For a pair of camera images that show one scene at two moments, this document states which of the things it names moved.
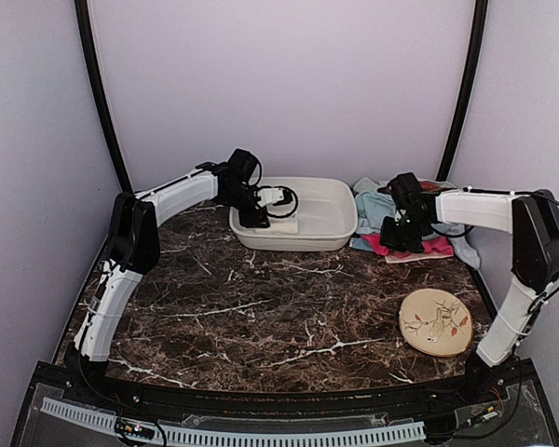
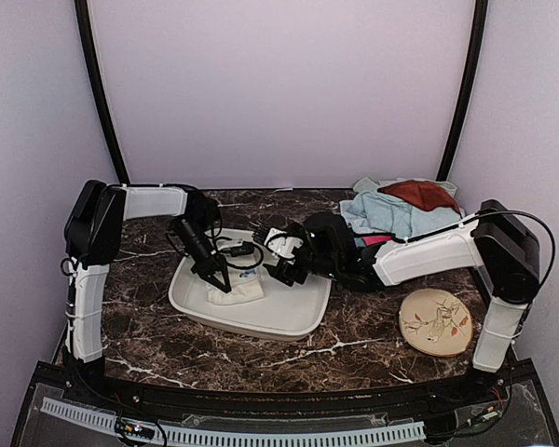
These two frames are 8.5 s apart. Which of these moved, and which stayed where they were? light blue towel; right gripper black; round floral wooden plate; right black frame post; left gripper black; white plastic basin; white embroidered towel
Moved: white embroidered towel; left gripper black; white plastic basin; right gripper black
Stayed: round floral wooden plate; light blue towel; right black frame post
